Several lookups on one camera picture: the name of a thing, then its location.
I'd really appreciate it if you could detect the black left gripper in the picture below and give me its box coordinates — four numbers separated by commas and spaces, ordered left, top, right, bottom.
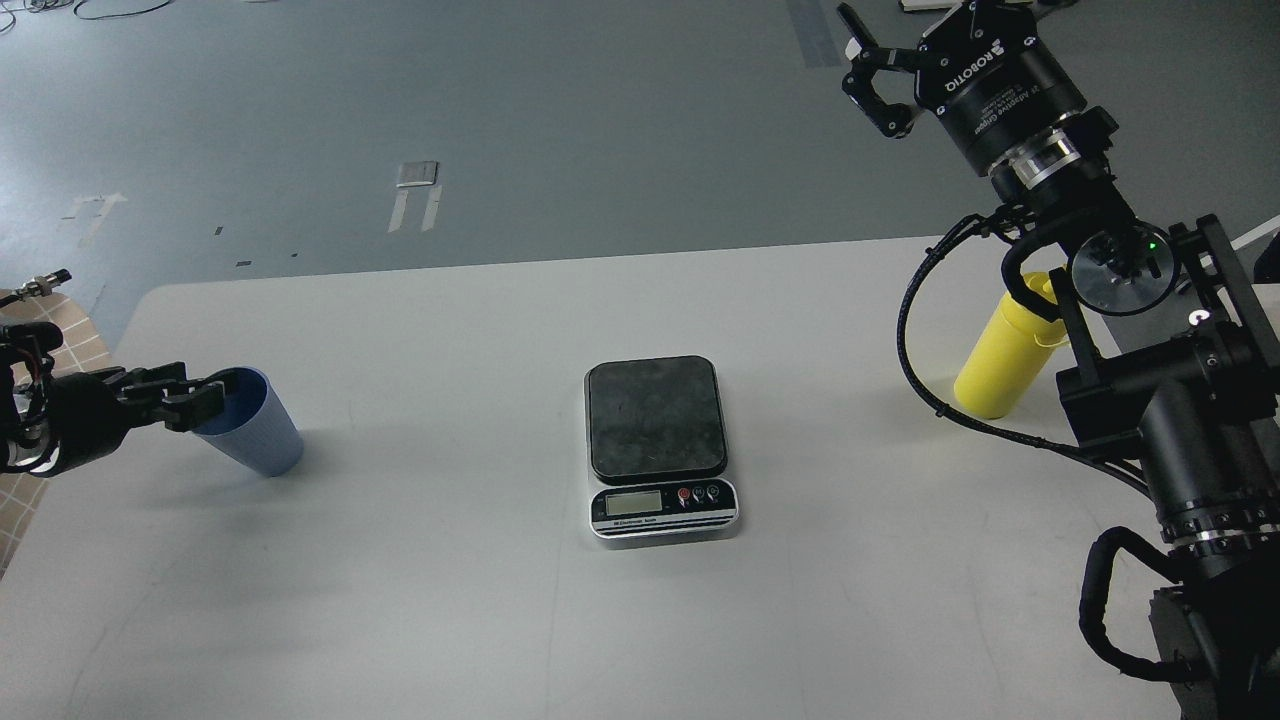
28, 363, 227, 478

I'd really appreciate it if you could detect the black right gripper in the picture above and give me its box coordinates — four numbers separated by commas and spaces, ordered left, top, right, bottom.
837, 3, 1088, 178

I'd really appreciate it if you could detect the blue ribbed plastic cup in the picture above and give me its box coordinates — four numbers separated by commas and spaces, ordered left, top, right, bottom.
191, 366, 305, 477

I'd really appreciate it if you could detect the yellow squeeze bottle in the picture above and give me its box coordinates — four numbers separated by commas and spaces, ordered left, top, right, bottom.
952, 292, 1068, 420

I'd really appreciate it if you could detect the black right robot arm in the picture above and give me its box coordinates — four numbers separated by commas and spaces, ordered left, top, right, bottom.
837, 1, 1277, 719

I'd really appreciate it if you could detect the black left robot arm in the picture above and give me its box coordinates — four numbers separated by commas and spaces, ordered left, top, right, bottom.
1, 319, 238, 478

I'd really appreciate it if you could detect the black digital kitchen scale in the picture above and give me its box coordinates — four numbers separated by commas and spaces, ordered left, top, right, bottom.
584, 355, 741, 544

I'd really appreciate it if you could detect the grey floor plate with tape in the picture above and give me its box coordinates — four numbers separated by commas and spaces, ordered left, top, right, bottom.
387, 160, 443, 234

